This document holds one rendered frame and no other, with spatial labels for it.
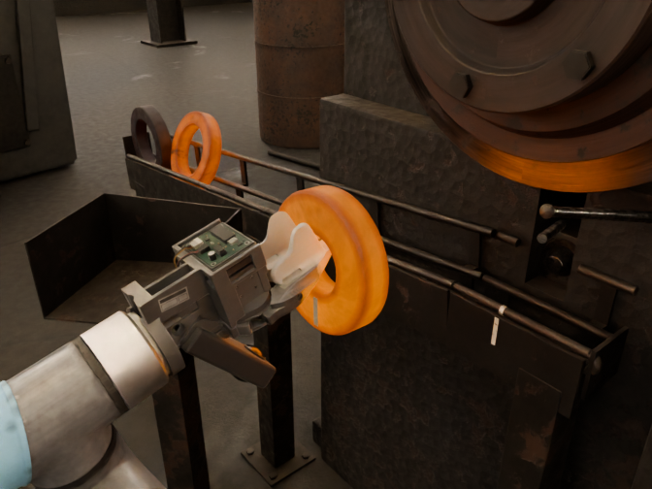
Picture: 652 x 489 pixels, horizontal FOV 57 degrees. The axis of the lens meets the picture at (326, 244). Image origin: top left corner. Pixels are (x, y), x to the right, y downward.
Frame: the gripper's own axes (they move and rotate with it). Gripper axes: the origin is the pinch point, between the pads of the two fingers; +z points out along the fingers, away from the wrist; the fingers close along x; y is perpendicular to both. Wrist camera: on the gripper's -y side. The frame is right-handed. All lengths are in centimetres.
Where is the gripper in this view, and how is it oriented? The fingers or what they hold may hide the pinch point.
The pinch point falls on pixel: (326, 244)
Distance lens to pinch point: 62.2
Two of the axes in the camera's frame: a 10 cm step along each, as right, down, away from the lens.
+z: 7.5, -5.1, 4.3
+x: -6.3, -3.5, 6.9
